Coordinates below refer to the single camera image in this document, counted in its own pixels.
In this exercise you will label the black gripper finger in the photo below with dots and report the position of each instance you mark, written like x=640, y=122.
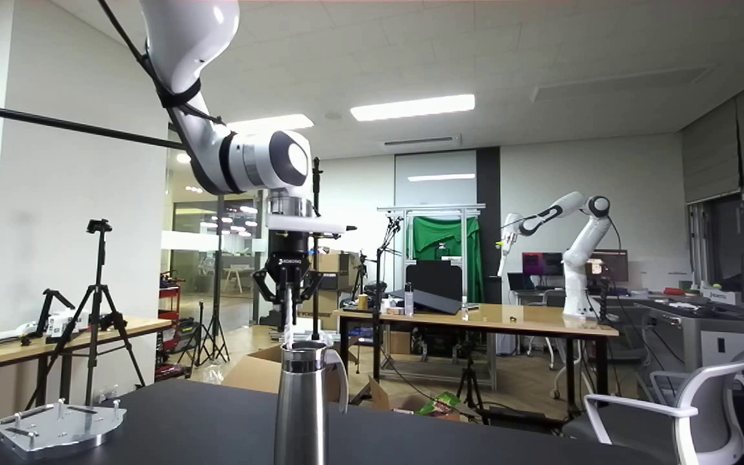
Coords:
x=301, y=288
x=270, y=288

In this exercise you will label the small black camera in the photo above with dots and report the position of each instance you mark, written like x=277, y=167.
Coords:
x=98, y=226

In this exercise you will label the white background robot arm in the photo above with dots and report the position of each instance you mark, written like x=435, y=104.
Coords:
x=580, y=259

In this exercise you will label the black microphone stand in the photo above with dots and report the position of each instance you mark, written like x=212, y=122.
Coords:
x=377, y=300

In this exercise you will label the black light stand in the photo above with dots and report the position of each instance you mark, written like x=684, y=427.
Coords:
x=217, y=285

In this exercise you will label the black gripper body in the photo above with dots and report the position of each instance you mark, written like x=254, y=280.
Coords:
x=290, y=253

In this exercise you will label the black boom pole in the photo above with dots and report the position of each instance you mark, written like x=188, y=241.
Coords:
x=62, y=122

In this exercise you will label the red tool cart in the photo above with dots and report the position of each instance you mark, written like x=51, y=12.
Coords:
x=168, y=328

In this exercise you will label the long ceiling lamp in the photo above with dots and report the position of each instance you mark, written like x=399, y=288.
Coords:
x=270, y=122
x=410, y=107

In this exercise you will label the small white bottle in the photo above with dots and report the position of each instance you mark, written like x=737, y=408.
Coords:
x=408, y=304

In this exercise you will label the dark monitor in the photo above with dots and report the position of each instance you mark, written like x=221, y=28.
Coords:
x=611, y=266

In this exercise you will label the clear acrylic plate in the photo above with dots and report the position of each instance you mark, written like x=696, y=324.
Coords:
x=57, y=427

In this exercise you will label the pink lit monitor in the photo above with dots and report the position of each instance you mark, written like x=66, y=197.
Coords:
x=542, y=266

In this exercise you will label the white cabinet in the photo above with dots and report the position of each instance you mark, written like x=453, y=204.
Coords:
x=733, y=351

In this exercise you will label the wooden work table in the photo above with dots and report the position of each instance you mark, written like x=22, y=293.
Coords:
x=491, y=320

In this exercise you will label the thin black stand pole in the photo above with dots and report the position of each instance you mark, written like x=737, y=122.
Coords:
x=319, y=259

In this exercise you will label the wooden side desk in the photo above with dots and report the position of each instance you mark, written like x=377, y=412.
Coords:
x=10, y=352

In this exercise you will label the white mesh office chair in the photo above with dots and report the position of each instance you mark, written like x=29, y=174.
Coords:
x=717, y=431

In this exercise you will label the grey window blind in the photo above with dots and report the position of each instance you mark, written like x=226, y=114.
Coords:
x=733, y=144

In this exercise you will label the black camera tripod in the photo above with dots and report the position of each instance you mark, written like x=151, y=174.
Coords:
x=98, y=285

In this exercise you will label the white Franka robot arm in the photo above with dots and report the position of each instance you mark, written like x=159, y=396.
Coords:
x=186, y=36

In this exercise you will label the green screen cloth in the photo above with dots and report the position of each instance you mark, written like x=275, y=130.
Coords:
x=444, y=236

